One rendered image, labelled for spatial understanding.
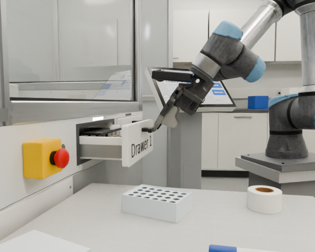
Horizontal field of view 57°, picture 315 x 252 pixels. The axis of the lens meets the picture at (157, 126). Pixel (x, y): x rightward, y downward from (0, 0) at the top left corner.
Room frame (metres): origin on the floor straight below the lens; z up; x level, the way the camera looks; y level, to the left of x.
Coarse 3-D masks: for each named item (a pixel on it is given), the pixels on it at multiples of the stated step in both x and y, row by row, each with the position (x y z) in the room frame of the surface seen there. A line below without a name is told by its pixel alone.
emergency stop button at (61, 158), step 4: (60, 148) 0.58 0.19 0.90; (64, 148) 0.58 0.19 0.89; (56, 152) 0.56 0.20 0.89; (60, 152) 0.56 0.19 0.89; (64, 152) 0.57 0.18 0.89; (56, 156) 0.56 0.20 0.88; (60, 156) 0.56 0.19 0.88; (64, 156) 0.57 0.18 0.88; (68, 156) 0.59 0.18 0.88; (56, 160) 0.56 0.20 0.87; (60, 160) 0.56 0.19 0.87; (64, 160) 0.57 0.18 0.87; (68, 160) 0.59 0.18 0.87; (56, 164) 0.56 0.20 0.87; (60, 164) 0.56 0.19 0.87; (64, 164) 0.57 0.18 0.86
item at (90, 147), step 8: (80, 136) 0.79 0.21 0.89; (88, 136) 0.79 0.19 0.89; (96, 136) 0.79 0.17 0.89; (80, 144) 0.79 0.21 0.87; (88, 144) 0.78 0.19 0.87; (96, 144) 0.78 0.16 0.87; (104, 144) 0.78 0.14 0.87; (112, 144) 0.77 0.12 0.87; (120, 144) 0.77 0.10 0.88; (80, 152) 0.79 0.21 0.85; (88, 152) 0.78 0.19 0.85; (96, 152) 0.78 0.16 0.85; (104, 152) 0.77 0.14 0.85; (112, 152) 0.77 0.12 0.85; (120, 152) 0.76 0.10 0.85
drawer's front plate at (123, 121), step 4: (128, 116) 1.21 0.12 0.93; (132, 116) 1.22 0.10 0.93; (136, 116) 1.28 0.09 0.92; (140, 116) 1.35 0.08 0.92; (120, 120) 1.08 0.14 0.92; (124, 120) 1.12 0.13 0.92; (128, 120) 1.17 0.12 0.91; (132, 120) 1.22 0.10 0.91; (120, 124) 1.08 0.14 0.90; (124, 124) 1.12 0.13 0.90
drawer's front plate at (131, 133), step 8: (144, 120) 0.94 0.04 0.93; (152, 120) 1.02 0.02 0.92; (128, 128) 0.75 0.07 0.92; (136, 128) 0.82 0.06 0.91; (128, 136) 0.75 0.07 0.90; (136, 136) 0.82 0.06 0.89; (144, 136) 0.91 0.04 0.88; (152, 136) 1.02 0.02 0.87; (128, 144) 0.75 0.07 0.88; (136, 144) 0.82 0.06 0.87; (152, 144) 1.02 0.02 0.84; (128, 152) 0.75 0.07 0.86; (136, 152) 0.82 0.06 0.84; (144, 152) 0.91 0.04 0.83; (128, 160) 0.75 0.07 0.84; (136, 160) 0.82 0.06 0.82
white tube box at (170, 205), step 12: (132, 192) 0.61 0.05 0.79; (144, 192) 0.61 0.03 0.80; (156, 192) 0.62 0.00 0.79; (168, 192) 0.61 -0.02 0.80; (180, 192) 0.61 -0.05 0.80; (132, 204) 0.58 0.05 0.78; (144, 204) 0.56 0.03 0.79; (156, 204) 0.55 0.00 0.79; (168, 204) 0.54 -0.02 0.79; (180, 204) 0.55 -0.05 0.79; (156, 216) 0.55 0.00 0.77; (168, 216) 0.54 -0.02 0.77; (180, 216) 0.55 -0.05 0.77
